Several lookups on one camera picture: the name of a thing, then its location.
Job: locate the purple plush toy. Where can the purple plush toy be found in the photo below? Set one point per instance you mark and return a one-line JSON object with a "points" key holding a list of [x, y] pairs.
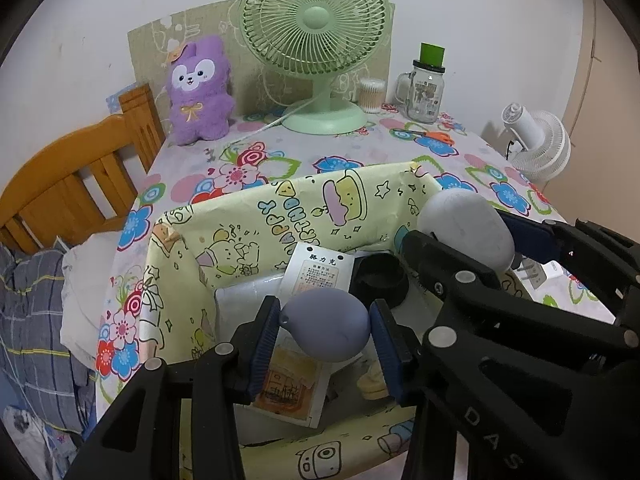
{"points": [[200, 100]]}

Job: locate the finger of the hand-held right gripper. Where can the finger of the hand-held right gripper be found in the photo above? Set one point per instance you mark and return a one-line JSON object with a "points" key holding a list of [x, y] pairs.
{"points": [[500, 320], [530, 237]]}

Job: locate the beige door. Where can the beige door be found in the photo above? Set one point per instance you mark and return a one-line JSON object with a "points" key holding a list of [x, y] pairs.
{"points": [[610, 85]]}

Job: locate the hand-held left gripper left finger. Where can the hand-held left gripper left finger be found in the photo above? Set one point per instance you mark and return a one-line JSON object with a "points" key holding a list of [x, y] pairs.
{"points": [[261, 350]]}

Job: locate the white box orange label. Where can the white box orange label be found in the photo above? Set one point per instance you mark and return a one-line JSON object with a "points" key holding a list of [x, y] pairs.
{"points": [[295, 385]]}

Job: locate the black round holder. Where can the black round holder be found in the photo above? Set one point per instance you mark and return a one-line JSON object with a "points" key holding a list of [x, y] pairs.
{"points": [[377, 277]]}

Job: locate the white printed cloth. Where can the white printed cloth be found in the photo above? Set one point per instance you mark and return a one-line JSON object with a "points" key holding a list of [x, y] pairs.
{"points": [[22, 430]]}

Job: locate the beige patterned board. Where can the beige patterned board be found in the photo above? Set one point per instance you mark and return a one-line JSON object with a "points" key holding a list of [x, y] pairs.
{"points": [[150, 55]]}

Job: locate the green desk fan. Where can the green desk fan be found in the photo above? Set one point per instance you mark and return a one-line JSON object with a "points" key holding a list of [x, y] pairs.
{"points": [[315, 15]]}

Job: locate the cotton swab container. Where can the cotton swab container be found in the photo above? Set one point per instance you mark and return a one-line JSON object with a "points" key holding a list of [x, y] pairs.
{"points": [[371, 96]]}

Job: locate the blue plaid bedding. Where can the blue plaid bedding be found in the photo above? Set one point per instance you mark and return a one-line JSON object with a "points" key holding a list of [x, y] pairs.
{"points": [[35, 330]]}

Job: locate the pale yellow small item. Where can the pale yellow small item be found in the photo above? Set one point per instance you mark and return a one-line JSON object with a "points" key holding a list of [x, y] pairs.
{"points": [[372, 382]]}

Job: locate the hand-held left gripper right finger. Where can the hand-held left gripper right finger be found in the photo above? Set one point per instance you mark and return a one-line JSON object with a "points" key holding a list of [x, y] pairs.
{"points": [[386, 355]]}

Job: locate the glass jar mug green lid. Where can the glass jar mug green lid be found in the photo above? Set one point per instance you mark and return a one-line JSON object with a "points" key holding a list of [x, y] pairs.
{"points": [[425, 95]]}

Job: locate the yellow cartoon print storage box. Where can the yellow cartoon print storage box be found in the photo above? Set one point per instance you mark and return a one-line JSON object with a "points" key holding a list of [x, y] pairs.
{"points": [[250, 220]]}

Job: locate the floral tablecloth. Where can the floral tablecloth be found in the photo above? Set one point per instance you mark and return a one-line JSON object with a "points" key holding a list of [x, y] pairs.
{"points": [[210, 170]]}

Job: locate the white medicine box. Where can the white medicine box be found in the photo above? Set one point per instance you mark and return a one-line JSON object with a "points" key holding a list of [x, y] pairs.
{"points": [[320, 270]]}

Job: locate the grey rubber blower bulb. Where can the grey rubber blower bulb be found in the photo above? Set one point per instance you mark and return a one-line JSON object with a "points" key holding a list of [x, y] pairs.
{"points": [[325, 325]]}

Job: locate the white plug adapter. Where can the white plug adapter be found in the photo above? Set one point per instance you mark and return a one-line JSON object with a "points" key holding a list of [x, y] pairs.
{"points": [[550, 272]]}

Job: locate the white clip fan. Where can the white clip fan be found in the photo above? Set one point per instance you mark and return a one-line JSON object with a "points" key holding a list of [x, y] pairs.
{"points": [[542, 145]]}

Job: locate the white oval device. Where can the white oval device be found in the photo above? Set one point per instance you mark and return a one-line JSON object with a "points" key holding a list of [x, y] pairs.
{"points": [[465, 225]]}

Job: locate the blue patterned paper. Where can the blue patterned paper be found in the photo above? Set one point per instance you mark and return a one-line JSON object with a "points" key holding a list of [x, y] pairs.
{"points": [[115, 100]]}

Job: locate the white pillow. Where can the white pillow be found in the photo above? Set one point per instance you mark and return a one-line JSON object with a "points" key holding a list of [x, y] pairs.
{"points": [[85, 290]]}

